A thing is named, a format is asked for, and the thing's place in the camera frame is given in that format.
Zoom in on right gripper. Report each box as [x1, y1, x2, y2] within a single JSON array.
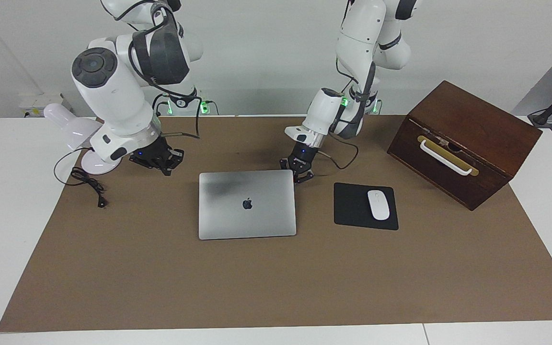
[[129, 136, 185, 177]]

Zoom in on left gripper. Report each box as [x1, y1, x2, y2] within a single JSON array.
[[279, 142, 319, 184]]

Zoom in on silver laptop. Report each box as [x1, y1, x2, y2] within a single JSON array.
[[198, 169, 298, 241]]

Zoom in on black mouse pad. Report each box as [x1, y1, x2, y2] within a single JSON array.
[[333, 182, 400, 231]]

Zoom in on white computer mouse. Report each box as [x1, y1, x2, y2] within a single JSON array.
[[367, 190, 391, 221]]

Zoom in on white desk lamp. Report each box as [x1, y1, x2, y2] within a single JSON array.
[[43, 103, 124, 175]]

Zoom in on white power strip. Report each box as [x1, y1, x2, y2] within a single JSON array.
[[18, 93, 73, 118]]

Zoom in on dark brown wooden box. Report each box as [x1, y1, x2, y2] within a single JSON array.
[[387, 80, 543, 212]]

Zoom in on black lamp cable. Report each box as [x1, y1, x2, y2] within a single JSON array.
[[53, 147, 109, 209]]

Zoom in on white box handle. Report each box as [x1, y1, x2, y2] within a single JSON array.
[[417, 135, 480, 177]]

